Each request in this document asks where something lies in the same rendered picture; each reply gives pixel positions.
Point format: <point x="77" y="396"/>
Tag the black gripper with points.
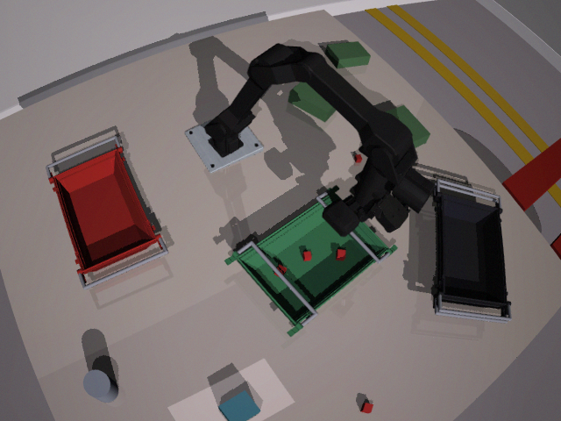
<point x="344" y="216"/>

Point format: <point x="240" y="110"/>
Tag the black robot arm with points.
<point x="387" y="142"/>

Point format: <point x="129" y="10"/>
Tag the grey cylinder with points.
<point x="97" y="384"/>

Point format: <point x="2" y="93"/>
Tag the teal block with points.
<point x="239" y="408"/>

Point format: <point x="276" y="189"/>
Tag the green rectangular block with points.
<point x="419" y="133"/>
<point x="345" y="55"/>
<point x="307" y="99"/>

